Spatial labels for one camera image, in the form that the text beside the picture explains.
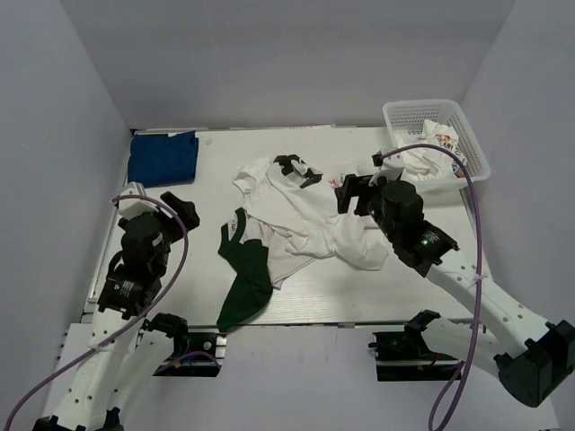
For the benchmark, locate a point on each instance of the white green raglan t-shirt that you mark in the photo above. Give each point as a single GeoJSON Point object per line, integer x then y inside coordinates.
{"type": "Point", "coordinates": [256, 255]}

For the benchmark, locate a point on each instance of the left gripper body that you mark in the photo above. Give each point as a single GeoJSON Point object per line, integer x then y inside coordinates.
{"type": "Point", "coordinates": [171, 230]}

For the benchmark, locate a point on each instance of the folded blue t-shirt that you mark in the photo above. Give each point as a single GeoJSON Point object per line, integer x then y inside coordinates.
{"type": "Point", "coordinates": [160, 160]}

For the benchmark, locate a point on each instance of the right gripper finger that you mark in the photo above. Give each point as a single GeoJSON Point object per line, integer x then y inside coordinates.
{"type": "Point", "coordinates": [344, 194]}
{"type": "Point", "coordinates": [353, 182]}

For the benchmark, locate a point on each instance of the white printed t-shirt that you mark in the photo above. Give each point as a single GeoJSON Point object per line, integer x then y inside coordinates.
{"type": "Point", "coordinates": [294, 207]}

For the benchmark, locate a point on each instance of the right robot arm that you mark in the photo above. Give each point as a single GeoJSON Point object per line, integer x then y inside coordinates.
{"type": "Point", "coordinates": [528, 354]}

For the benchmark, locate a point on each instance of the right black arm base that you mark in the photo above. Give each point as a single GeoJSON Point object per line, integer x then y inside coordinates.
{"type": "Point", "coordinates": [399, 360]}

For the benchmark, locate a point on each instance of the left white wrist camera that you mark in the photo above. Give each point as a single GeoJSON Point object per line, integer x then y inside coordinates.
{"type": "Point", "coordinates": [130, 202]}

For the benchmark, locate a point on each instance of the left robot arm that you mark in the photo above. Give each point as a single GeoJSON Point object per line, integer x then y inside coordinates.
{"type": "Point", "coordinates": [126, 347]}

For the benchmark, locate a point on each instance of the white plastic basket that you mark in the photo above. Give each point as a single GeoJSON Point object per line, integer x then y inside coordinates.
{"type": "Point", "coordinates": [441, 123]}

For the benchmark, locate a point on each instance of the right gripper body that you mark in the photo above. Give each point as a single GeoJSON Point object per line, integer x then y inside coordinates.
{"type": "Point", "coordinates": [374, 209]}

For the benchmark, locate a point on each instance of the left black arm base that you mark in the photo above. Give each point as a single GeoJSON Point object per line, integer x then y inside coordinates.
{"type": "Point", "coordinates": [200, 352]}

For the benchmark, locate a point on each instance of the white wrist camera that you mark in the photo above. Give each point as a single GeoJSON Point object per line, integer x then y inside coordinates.
{"type": "Point", "coordinates": [389, 167]}
{"type": "Point", "coordinates": [130, 202]}

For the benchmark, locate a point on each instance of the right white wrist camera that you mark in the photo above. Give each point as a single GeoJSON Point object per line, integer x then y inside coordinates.
{"type": "Point", "coordinates": [389, 167]}

